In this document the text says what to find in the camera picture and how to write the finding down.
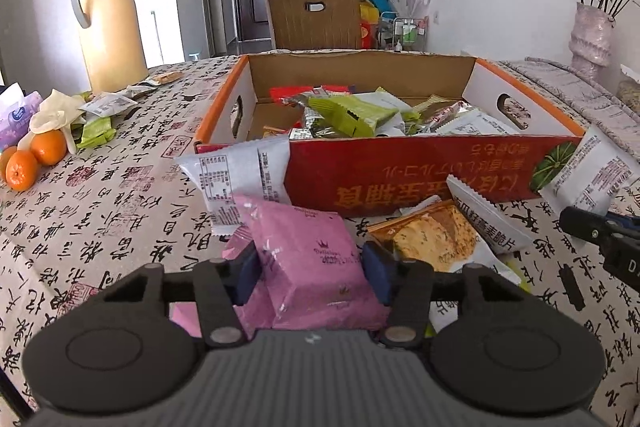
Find orange cracker snack packet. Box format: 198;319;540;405
366;199;501;278

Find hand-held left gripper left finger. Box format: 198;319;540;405
87;238;262;349

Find pile of assorted snacks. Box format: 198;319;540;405
260;84;521;142

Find red orange cardboard box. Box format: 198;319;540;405
194;49;592;220

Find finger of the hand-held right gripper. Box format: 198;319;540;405
606;213;640;234
559;206;640;294

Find wire rack with bottles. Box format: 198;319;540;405
377;14;430;52

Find yellow and red bag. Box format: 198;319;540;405
359;4;381;50

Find pink crown print snack packet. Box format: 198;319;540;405
234;194;392;333

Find large white snack packet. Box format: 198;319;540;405
539;126;640;217

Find light green snack packet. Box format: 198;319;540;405
75;116;117;148

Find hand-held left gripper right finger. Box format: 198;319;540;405
361;240;540;350

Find cream rubber glove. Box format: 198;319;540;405
29;89;88;155

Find glass jar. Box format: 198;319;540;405
617;64;640;108

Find white grey snack packet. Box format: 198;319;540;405
172;134;293;238

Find purple tissue pack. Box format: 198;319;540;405
0;83;43;150

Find yellow-green snack packet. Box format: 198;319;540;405
492;252;533;293

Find white black lettered snack packet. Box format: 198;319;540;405
445;174;538;255

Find small grey snack packet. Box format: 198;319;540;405
120;82;157;100

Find white printed snack packet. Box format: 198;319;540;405
77;92;140;118

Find yellow thermos jug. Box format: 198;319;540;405
69;0;149;95

